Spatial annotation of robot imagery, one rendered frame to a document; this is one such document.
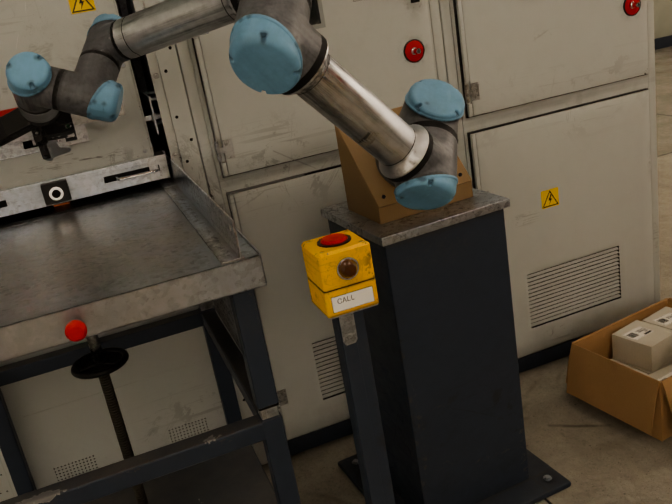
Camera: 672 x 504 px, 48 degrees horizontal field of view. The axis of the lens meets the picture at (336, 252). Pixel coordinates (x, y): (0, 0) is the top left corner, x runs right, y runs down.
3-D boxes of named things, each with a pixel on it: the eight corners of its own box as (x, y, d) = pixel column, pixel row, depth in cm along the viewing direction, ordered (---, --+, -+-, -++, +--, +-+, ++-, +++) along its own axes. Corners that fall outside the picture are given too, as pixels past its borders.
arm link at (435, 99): (449, 119, 161) (469, 75, 149) (447, 169, 154) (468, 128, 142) (394, 108, 159) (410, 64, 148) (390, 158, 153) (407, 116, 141)
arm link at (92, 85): (129, 60, 137) (68, 45, 136) (114, 106, 132) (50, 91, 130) (128, 88, 144) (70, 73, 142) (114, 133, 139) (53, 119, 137)
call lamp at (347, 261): (364, 279, 105) (360, 256, 103) (341, 285, 104) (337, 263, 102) (360, 276, 106) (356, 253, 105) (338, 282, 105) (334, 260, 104)
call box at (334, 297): (380, 305, 108) (370, 239, 105) (329, 321, 106) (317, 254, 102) (359, 288, 115) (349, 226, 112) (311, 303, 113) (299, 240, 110)
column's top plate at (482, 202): (433, 183, 191) (432, 175, 191) (510, 206, 163) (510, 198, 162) (320, 216, 180) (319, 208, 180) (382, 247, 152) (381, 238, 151)
